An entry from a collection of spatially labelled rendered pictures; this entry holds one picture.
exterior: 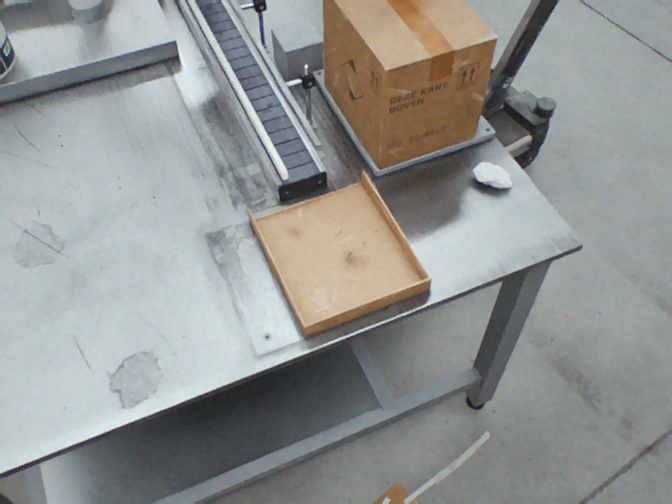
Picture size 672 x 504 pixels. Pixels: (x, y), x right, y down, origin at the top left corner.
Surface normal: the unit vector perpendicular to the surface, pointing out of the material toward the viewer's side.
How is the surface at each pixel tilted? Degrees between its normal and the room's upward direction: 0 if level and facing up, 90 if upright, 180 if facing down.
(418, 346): 0
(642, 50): 0
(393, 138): 90
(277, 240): 0
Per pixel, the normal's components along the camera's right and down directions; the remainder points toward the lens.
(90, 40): 0.00, -0.58
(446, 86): 0.40, 0.74
